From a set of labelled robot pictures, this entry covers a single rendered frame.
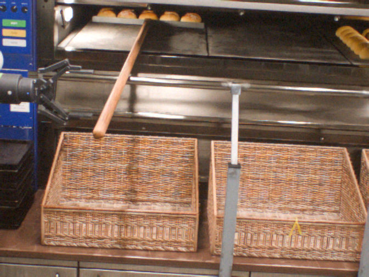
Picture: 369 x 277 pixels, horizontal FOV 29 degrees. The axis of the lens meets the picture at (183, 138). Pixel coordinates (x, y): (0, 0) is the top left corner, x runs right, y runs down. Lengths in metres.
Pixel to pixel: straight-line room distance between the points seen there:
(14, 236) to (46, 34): 0.79
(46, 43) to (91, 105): 0.30
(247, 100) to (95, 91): 0.61
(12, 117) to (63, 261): 0.69
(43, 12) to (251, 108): 0.90
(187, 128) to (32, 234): 0.75
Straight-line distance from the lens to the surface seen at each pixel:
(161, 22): 3.53
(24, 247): 2.58
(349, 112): 2.93
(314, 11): 2.67
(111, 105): 1.99
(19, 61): 2.87
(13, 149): 2.78
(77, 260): 2.54
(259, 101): 2.87
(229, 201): 2.35
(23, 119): 2.93
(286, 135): 2.93
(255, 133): 2.91
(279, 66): 2.84
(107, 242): 2.54
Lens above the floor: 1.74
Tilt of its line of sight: 18 degrees down
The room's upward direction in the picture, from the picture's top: 3 degrees clockwise
